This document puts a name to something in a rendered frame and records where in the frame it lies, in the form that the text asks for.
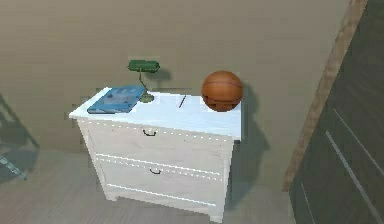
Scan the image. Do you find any orange basketball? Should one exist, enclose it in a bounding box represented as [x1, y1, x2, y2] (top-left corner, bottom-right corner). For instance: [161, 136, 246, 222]
[200, 70, 244, 113]

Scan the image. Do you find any white chest of drawers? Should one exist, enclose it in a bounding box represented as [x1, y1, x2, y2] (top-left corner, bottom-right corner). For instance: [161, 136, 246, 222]
[68, 86, 243, 224]

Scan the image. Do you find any green desk lamp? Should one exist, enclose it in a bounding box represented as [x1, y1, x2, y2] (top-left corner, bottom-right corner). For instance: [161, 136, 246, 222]
[127, 59, 161, 104]

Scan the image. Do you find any blue book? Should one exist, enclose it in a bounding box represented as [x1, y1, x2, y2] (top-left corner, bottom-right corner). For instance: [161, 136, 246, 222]
[86, 85, 147, 115]

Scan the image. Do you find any dark metal frame furniture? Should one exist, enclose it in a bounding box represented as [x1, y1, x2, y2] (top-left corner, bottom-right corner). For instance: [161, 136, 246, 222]
[0, 93, 41, 183]

